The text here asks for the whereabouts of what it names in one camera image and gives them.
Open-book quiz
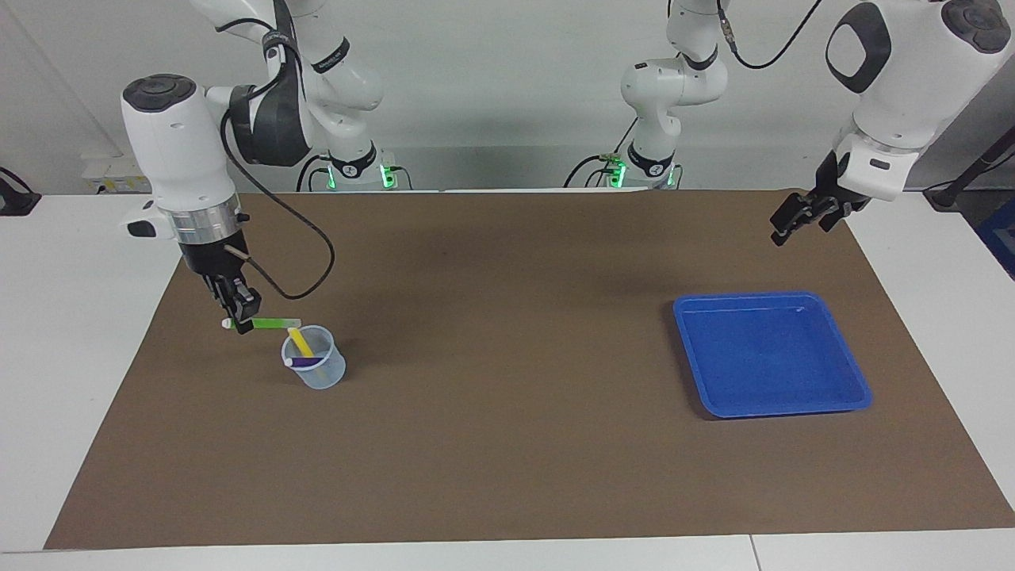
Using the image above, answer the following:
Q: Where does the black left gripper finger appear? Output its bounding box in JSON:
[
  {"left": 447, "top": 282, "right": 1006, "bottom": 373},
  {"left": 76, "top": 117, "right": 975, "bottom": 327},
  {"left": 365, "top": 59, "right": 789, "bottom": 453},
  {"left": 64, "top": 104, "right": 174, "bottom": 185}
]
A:
[
  {"left": 769, "top": 190, "right": 816, "bottom": 247},
  {"left": 818, "top": 198, "right": 854, "bottom": 233}
]

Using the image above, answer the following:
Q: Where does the green marker pen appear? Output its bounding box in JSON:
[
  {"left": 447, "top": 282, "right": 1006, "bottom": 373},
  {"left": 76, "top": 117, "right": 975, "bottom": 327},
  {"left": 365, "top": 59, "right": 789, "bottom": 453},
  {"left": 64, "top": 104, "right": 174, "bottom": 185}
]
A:
[{"left": 220, "top": 317, "right": 303, "bottom": 331}]

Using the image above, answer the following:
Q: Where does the translucent plastic cup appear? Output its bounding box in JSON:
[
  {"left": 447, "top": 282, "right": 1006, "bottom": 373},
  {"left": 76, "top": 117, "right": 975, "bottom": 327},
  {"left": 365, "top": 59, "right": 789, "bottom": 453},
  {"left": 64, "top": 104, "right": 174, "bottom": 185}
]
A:
[{"left": 282, "top": 325, "right": 347, "bottom": 390}]

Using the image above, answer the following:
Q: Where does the white power strip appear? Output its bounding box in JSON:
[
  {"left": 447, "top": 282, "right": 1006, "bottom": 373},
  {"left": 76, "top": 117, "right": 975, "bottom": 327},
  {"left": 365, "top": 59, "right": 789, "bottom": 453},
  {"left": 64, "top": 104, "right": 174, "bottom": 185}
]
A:
[{"left": 81, "top": 155, "right": 151, "bottom": 194}]

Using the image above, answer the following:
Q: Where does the black stand pole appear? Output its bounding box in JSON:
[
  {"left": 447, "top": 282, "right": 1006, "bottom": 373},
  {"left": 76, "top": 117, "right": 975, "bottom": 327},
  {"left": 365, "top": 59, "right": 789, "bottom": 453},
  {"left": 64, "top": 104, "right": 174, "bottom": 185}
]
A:
[{"left": 924, "top": 127, "right": 1015, "bottom": 211}]

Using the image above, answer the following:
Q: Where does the blue plastic tray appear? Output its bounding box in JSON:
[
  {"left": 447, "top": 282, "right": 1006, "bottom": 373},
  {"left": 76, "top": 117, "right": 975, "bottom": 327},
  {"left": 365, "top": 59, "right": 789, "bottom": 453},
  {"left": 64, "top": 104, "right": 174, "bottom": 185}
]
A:
[{"left": 672, "top": 291, "right": 874, "bottom": 419}]

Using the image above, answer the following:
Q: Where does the blue storage box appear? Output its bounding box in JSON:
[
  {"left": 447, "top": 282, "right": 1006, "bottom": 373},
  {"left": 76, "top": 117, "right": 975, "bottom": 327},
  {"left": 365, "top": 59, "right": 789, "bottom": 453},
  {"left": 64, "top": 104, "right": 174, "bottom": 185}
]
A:
[{"left": 975, "top": 198, "right": 1015, "bottom": 280}]

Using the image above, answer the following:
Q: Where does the brown table mat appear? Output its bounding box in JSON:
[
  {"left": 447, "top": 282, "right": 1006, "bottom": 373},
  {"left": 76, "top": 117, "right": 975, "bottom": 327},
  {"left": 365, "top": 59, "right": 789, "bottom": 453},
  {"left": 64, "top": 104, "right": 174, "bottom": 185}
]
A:
[{"left": 44, "top": 189, "right": 1015, "bottom": 550}]

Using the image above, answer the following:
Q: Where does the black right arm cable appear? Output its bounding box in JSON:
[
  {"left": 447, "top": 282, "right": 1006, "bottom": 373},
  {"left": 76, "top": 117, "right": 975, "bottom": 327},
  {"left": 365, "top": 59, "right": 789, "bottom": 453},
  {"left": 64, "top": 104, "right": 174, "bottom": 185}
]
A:
[{"left": 218, "top": 16, "right": 336, "bottom": 301}]

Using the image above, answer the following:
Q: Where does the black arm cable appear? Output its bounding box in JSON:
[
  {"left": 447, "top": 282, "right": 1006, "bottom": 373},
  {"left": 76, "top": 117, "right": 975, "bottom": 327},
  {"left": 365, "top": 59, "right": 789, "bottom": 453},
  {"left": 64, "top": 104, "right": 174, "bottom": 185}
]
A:
[
  {"left": 714, "top": 0, "right": 825, "bottom": 71},
  {"left": 218, "top": 16, "right": 336, "bottom": 301}
]

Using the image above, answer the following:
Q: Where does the black base power cable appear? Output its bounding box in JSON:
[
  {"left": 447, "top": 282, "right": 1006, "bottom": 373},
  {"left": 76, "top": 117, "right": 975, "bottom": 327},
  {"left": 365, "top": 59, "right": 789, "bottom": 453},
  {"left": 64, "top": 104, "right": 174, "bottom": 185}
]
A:
[
  {"left": 297, "top": 155, "right": 334, "bottom": 193},
  {"left": 565, "top": 115, "right": 637, "bottom": 189}
]

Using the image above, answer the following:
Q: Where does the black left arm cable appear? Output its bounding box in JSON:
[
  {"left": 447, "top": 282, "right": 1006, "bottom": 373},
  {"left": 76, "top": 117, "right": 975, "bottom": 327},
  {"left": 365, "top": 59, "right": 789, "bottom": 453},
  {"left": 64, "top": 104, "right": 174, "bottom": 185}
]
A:
[{"left": 714, "top": 0, "right": 825, "bottom": 71}]

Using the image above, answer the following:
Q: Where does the black clamp mount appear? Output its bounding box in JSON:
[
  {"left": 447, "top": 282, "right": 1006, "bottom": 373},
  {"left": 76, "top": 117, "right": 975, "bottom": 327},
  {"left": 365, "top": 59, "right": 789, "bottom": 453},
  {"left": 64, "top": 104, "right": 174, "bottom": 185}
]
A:
[{"left": 0, "top": 167, "right": 42, "bottom": 217}]

